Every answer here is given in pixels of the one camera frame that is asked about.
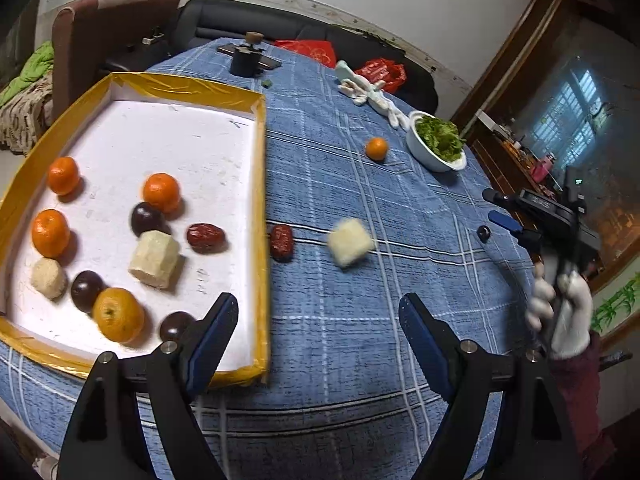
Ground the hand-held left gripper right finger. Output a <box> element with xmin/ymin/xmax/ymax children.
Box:
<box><xmin>398</xmin><ymin>292</ymin><xmax>583</xmax><ymax>480</ymax></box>

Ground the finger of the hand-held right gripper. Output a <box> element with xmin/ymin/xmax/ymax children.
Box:
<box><xmin>488</xmin><ymin>211</ymin><xmax>542</xmax><ymax>252</ymax></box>
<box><xmin>482</xmin><ymin>187</ymin><xmax>524</xmax><ymax>212</ymax></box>

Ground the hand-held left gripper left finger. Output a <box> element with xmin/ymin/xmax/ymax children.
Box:
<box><xmin>56</xmin><ymin>292</ymin><xmax>240</xmax><ymax>480</ymax></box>

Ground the yellowish orange with stem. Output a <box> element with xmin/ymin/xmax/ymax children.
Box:
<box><xmin>92</xmin><ymin>287</ymin><xmax>146</xmax><ymax>344</ymax></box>

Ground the long white yam chunk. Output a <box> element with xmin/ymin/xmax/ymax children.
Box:
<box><xmin>128</xmin><ymin>230</ymin><xmax>181</xmax><ymax>290</ymax></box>

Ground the red jujube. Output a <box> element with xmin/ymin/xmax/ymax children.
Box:
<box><xmin>270</xmin><ymin>225</ymin><xmax>295</xmax><ymax>262</ymax></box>
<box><xmin>186</xmin><ymin>223</ymin><xmax>227</xmax><ymax>254</ymax></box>

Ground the short white yam chunk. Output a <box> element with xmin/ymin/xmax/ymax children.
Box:
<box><xmin>327</xmin><ymin>217</ymin><xmax>375</xmax><ymax>268</ymax></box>
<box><xmin>31</xmin><ymin>257</ymin><xmax>68</xmax><ymax>301</ymax></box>

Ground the oval orange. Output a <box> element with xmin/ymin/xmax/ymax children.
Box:
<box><xmin>142</xmin><ymin>173</ymin><xmax>182</xmax><ymax>214</ymax></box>

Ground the large orange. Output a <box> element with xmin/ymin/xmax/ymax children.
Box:
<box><xmin>31</xmin><ymin>209</ymin><xmax>71</xmax><ymax>259</ymax></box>

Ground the white tray yellow taped rim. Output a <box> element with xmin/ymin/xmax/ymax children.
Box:
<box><xmin>0</xmin><ymin>72</ymin><xmax>271</xmax><ymax>388</ymax></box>

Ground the person's right forearm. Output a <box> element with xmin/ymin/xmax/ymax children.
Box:
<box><xmin>550</xmin><ymin>332</ymin><xmax>618</xmax><ymax>466</ymax></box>

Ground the person's right hand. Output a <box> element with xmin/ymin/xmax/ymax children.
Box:
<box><xmin>525</xmin><ymin>264</ymin><xmax>594</xmax><ymax>361</ymax></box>

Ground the wooden cabinet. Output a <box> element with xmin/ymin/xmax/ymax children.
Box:
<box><xmin>450</xmin><ymin>105</ymin><xmax>640</xmax><ymax>301</ymax></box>

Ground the pink bottle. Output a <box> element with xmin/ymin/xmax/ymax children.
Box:
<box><xmin>530</xmin><ymin>157</ymin><xmax>556</xmax><ymax>183</ymax></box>

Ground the blue plaid tablecloth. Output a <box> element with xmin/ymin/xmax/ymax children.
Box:
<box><xmin>0</xmin><ymin>37</ymin><xmax>538</xmax><ymax>480</ymax></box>

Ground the green lettuce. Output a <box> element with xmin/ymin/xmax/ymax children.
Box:
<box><xmin>416</xmin><ymin>115</ymin><xmax>466</xmax><ymax>162</ymax></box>

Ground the white bowl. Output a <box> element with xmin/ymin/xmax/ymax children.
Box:
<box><xmin>409</xmin><ymin>110</ymin><xmax>468</xmax><ymax>173</ymax></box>

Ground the red plastic bag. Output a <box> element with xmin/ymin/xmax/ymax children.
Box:
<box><xmin>354</xmin><ymin>58</ymin><xmax>407</xmax><ymax>95</ymax></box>

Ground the red flat packet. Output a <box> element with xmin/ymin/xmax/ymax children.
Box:
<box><xmin>274</xmin><ymin>39</ymin><xmax>338</xmax><ymax>68</ymax></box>

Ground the black smartphone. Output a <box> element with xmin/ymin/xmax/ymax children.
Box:
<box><xmin>217</xmin><ymin>45</ymin><xmax>282</xmax><ymax>70</ymax></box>

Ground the black device with wooden knob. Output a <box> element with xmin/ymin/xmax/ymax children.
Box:
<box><xmin>230</xmin><ymin>31</ymin><xmax>266</xmax><ymax>77</ymax></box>

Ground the brown patterned blanket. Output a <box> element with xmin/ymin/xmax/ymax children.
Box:
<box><xmin>0</xmin><ymin>77</ymin><xmax>56</xmax><ymax>156</ymax></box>

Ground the black bag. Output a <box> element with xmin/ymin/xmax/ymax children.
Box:
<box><xmin>102</xmin><ymin>30</ymin><xmax>176</xmax><ymax>73</ymax></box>

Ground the black leather sofa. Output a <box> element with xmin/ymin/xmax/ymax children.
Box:
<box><xmin>175</xmin><ymin>0</ymin><xmax>438</xmax><ymax>111</ymax></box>

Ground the green cloth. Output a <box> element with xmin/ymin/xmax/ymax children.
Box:
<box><xmin>0</xmin><ymin>40</ymin><xmax>55</xmax><ymax>108</ymax></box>

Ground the brown armchair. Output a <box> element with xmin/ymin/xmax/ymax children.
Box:
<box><xmin>51</xmin><ymin>0</ymin><xmax>182</xmax><ymax>121</ymax></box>

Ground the green bamboo wall sticker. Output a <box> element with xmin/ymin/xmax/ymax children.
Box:
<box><xmin>590</xmin><ymin>272</ymin><xmax>640</xmax><ymax>333</ymax></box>

